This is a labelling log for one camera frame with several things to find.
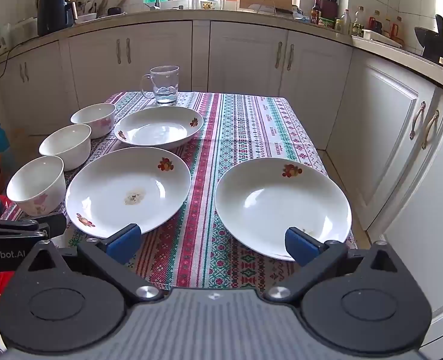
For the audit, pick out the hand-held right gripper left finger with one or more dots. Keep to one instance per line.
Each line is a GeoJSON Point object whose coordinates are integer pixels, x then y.
{"type": "Point", "coordinates": [126, 242]}

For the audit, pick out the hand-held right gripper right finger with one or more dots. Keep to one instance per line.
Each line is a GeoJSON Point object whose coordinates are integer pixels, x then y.
{"type": "Point", "coordinates": [302, 245]}

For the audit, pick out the white floral plate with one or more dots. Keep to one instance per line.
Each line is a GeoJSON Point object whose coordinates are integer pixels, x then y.
{"type": "Point", "coordinates": [157, 131]}
{"type": "Point", "coordinates": [131, 180]}
{"type": "Point", "coordinates": [281, 210]}

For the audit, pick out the white floral bowl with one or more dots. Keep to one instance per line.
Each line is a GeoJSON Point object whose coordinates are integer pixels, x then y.
{"type": "Point", "coordinates": [37, 183]}
{"type": "Point", "coordinates": [94, 118]}
{"type": "Point", "coordinates": [65, 146]}

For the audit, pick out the blue water bottle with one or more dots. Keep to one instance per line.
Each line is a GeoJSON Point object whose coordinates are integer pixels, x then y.
{"type": "Point", "coordinates": [0, 142]}

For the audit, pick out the patterned striped tablecloth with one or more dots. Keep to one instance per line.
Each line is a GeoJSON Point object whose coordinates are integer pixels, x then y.
{"type": "Point", "coordinates": [206, 195]}

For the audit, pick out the clear glass mug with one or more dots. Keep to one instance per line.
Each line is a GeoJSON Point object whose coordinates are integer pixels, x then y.
{"type": "Point", "coordinates": [165, 86]}

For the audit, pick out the dark blue air fryer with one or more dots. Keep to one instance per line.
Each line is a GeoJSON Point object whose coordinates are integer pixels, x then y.
{"type": "Point", "coordinates": [54, 11]}

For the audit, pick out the white plastic tray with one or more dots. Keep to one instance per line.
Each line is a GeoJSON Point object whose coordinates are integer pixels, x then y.
{"type": "Point", "coordinates": [381, 37]}

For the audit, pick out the green lidded container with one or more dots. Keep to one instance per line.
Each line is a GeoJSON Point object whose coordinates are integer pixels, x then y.
{"type": "Point", "coordinates": [327, 23]}

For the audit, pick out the white plastic bottle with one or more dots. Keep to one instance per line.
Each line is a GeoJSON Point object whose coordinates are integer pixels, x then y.
{"type": "Point", "coordinates": [345, 22]}

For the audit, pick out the cooking oil bottle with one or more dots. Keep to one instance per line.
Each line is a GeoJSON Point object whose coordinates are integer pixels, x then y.
{"type": "Point", "coordinates": [357, 22]}

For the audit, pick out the dark soy sauce bottle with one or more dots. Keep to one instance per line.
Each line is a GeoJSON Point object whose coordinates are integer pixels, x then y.
{"type": "Point", "coordinates": [315, 13]}

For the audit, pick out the beige kitchen countertop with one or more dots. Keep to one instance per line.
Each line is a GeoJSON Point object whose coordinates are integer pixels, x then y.
{"type": "Point", "coordinates": [244, 15]}

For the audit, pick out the knife block with knives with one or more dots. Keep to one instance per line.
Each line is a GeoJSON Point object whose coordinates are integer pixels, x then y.
{"type": "Point", "coordinates": [328, 7]}

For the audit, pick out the black wok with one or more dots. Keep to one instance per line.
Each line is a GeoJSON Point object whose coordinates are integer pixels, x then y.
{"type": "Point", "coordinates": [435, 43]}

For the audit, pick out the glass storage jar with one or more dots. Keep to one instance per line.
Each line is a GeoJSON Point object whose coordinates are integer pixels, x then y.
{"type": "Point", "coordinates": [209, 2]}

